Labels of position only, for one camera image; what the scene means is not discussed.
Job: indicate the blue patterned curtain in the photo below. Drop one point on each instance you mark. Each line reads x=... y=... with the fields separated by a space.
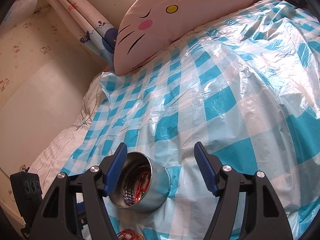
x=101 y=39

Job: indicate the cream quilted blanket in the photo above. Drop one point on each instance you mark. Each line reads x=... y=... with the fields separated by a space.
x=51 y=160

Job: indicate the pink cat face pillow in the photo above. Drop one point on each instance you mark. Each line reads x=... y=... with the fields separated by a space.
x=151 y=25

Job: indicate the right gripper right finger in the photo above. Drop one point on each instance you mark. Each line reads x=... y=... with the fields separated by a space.
x=264 y=215

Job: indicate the blue checkered plastic sheet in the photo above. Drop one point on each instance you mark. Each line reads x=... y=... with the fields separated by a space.
x=247 y=87

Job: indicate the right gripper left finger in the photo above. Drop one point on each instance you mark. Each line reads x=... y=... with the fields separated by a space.
x=58 y=216

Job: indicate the pink window curtain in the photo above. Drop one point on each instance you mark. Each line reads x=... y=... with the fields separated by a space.
x=75 y=22

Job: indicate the round metal tin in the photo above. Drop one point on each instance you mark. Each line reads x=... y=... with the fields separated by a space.
x=143 y=185

